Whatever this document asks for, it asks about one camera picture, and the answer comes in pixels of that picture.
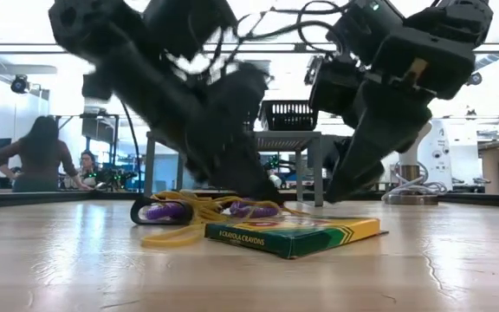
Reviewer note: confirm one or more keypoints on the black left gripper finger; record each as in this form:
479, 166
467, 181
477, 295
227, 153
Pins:
210, 180
260, 190

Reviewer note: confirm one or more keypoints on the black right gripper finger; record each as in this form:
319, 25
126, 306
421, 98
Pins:
384, 125
371, 181

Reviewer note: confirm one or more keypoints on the black plastic slotted basket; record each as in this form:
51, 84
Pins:
288, 117

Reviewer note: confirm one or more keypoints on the Crayola crayon box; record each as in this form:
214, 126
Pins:
297, 242

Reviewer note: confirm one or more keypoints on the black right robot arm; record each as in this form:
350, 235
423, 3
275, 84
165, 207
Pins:
449, 17

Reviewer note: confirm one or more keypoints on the background black robot arm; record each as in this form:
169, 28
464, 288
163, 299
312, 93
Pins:
115, 177

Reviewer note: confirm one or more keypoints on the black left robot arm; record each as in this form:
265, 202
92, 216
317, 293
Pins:
115, 65

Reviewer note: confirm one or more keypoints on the white round cup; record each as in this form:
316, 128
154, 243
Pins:
276, 181

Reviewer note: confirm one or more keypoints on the grey metal table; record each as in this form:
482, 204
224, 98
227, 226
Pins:
288, 141

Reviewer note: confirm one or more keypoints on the white cylindrical column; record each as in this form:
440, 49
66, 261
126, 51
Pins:
440, 147

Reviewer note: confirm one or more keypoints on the person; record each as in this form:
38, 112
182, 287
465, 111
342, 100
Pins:
41, 151
88, 160

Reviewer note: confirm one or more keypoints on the black metal rack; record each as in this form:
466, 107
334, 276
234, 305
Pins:
98, 128

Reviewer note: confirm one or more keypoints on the white pedestal stand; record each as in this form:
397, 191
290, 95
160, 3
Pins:
412, 158

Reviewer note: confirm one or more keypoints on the black ceiling camera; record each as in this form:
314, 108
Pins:
20, 84
475, 79

